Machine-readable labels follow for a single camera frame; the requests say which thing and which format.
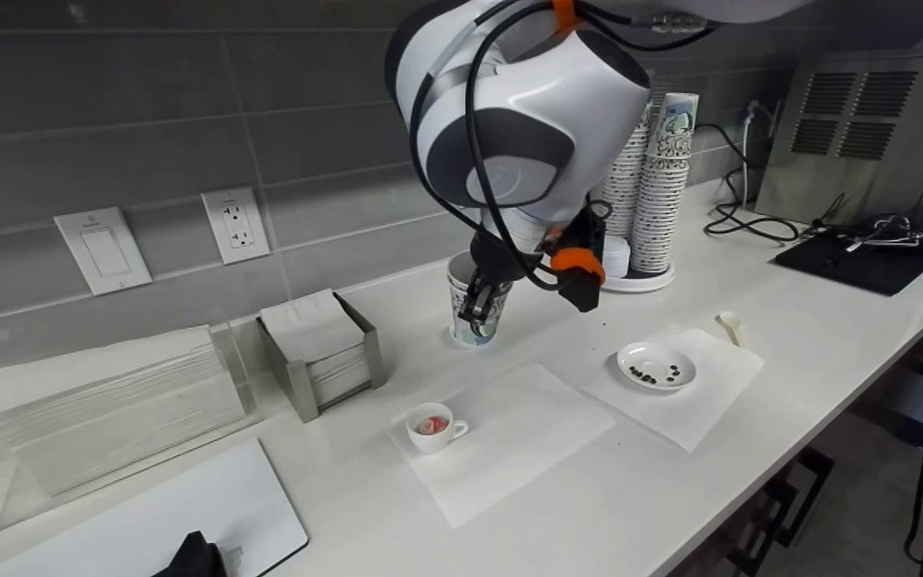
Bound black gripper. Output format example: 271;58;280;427
458;221;562;335

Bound stack of white cup lids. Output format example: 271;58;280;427
599;229;634;274

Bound white espresso cup red contents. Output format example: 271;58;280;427
405;399;474;458

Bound white round cup dispenser base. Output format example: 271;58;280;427
599;263;675;297

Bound metal napkin holder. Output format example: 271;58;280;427
254;285;391;427

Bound white paper napkin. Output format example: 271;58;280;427
388;358;620;532
576;323;769;456

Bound stack of white napkins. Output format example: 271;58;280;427
258;289;371;413

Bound white saucer with coffee beans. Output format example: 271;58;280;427
614;338;698;396

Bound cream plastic spoon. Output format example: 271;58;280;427
711;307;750;350

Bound white double power outlet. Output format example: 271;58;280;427
198;185;271;269

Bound black flat mat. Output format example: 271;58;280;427
772;225;923;297

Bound white flat board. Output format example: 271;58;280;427
0;436;313;577

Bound black cloth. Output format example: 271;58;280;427
153;527;232;577

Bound clear acrylic box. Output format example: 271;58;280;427
0;323;262;535

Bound grey grid panel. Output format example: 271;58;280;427
788;67;920;164

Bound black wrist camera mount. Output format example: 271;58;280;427
552;196;614;314

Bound black table cable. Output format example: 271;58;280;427
701;99;808;246

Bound black stool frame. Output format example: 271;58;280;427
732;445;840;577

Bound white light switch plate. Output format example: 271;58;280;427
51;204;153;297

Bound grey cable bundle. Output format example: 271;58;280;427
843;210;923;259

